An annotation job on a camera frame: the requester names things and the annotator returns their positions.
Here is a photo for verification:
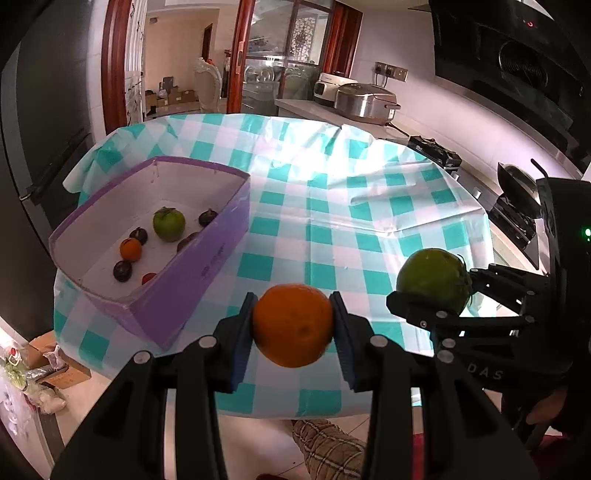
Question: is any small green tomato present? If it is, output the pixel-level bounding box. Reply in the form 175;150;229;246
396;248;472;314

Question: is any small orange mandarin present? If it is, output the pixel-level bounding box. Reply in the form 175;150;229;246
252;284;332;368

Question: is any red tomato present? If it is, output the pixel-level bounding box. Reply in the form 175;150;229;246
141;272;156;285

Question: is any dark mangosteen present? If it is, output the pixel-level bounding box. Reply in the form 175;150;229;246
198;209;217;228
112;260;132;283
128;227;148;245

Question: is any orange persimmon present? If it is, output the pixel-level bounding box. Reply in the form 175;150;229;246
119;238;142;263

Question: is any large green fruit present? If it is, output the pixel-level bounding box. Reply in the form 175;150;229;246
152;207;186;242

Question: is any dark red apple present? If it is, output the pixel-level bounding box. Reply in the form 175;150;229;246
176;232;199;253

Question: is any black gas stove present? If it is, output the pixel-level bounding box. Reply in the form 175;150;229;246
408;135;540;270

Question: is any cardboard box on floor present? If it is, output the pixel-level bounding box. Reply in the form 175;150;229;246
21;331;91;390

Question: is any black wok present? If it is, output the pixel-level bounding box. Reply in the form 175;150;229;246
497;163;542;219

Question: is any teal checkered tablecloth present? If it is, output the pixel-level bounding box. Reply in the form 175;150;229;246
54;114;494;418

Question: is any purple storage box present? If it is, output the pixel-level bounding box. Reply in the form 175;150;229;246
49;156;250;350

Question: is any steel rice cooker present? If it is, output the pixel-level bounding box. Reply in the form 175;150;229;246
334;83;401;126

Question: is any black range hood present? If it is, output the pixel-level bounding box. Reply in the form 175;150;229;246
430;1;590;170

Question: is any white kitchen appliance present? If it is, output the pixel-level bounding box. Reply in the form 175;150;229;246
314;72;356;108

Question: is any dark grey refrigerator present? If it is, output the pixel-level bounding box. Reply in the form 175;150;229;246
1;1;95;337

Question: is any wall power socket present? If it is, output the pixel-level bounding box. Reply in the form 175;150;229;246
374;62;409;84

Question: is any red wooden door frame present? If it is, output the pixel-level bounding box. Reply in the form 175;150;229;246
101;1;363;132

